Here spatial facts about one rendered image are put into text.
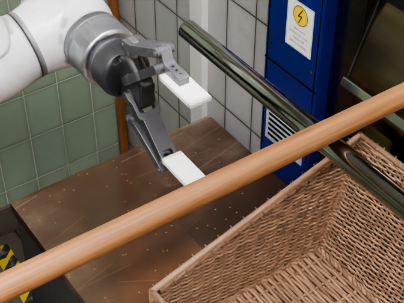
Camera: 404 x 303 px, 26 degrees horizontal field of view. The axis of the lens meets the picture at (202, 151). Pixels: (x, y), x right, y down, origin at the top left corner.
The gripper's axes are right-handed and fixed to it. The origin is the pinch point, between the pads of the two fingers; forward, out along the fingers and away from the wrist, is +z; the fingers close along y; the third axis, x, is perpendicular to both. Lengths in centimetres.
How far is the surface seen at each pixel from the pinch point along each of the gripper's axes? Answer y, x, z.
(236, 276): 54, -20, -16
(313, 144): -1.4, -10.5, 9.6
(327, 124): -2.3, -13.7, 8.4
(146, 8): 50, -50, -96
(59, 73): 72, -31, -112
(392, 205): 2.0, -14.0, 20.3
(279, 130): 48, -47, -39
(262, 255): 52, -26, -16
